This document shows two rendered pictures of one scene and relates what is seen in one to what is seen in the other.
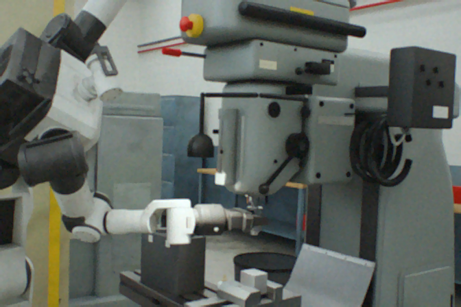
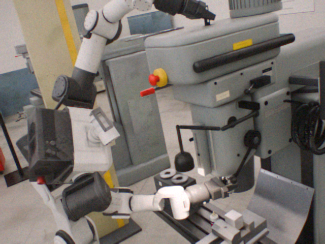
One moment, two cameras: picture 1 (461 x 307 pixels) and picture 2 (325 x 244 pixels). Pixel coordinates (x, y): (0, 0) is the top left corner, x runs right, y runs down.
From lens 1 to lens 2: 60 cm
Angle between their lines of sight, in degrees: 18
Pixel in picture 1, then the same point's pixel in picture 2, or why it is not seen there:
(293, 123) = (247, 123)
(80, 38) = (79, 89)
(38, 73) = (58, 142)
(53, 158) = (86, 204)
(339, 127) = (280, 112)
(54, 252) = not seen: hidden behind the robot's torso
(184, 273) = not seen: hidden behind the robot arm
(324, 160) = (272, 139)
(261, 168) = (229, 163)
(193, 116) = (164, 23)
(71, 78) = (81, 130)
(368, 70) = (297, 59)
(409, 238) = not seen: outside the picture
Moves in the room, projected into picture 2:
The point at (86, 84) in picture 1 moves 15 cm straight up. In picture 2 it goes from (93, 135) to (82, 95)
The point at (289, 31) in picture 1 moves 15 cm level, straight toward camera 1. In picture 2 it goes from (235, 63) to (237, 73)
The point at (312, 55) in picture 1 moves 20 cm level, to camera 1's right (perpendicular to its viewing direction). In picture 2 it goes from (255, 71) to (312, 62)
